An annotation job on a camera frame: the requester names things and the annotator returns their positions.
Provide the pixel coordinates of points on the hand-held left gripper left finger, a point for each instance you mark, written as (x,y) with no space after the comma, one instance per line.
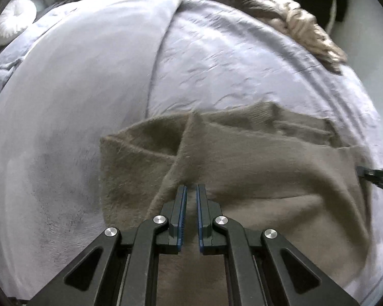
(182,213)

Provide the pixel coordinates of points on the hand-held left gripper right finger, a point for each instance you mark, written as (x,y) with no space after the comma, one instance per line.
(200,213)

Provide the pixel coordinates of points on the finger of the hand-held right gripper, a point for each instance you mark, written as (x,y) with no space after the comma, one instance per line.
(378,177)

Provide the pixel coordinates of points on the brown-grey knit sweater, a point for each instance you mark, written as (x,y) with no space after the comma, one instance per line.
(258,172)

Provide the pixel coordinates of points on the lavender quilted bedspread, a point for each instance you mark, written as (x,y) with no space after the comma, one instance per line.
(226,57)

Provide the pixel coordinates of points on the plain lavender duvet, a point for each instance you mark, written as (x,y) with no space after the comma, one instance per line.
(67,102)

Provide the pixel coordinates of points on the cream striped garment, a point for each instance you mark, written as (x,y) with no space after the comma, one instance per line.
(309,28)

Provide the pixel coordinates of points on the white round pillow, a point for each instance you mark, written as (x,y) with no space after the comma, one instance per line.
(12,20)

